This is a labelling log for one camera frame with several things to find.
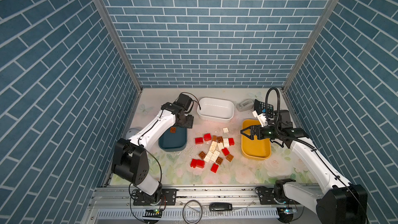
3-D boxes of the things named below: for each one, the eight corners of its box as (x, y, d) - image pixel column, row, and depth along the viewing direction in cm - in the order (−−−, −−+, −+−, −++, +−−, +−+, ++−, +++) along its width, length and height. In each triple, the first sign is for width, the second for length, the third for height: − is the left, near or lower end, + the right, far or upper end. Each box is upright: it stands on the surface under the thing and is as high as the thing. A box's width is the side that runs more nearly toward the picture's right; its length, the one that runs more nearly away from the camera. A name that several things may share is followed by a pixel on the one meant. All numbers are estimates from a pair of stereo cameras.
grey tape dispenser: (239, 113, 108) (239, 110, 106) (234, 106, 112) (235, 104, 109) (255, 107, 111) (256, 104, 109) (250, 101, 115) (251, 98, 113)
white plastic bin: (196, 120, 105) (195, 114, 100) (200, 102, 116) (200, 96, 111) (232, 125, 103) (234, 120, 98) (233, 106, 113) (235, 100, 108)
